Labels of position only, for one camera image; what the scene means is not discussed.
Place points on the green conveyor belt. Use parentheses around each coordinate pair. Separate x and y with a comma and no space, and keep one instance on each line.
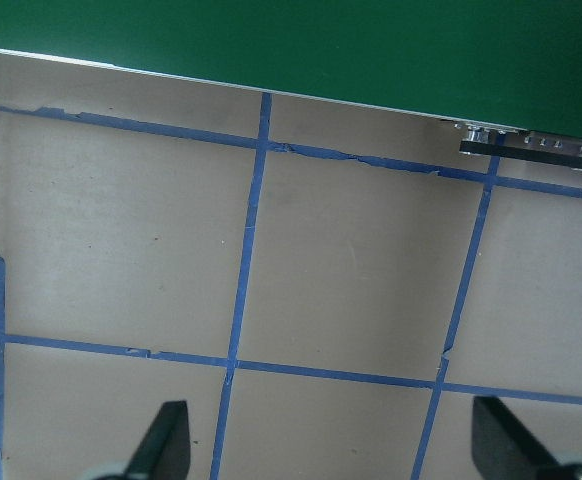
(512,64)

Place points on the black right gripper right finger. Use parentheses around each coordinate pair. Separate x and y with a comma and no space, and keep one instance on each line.
(502,447)

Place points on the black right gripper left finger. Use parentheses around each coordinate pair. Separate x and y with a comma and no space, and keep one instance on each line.
(165,450)

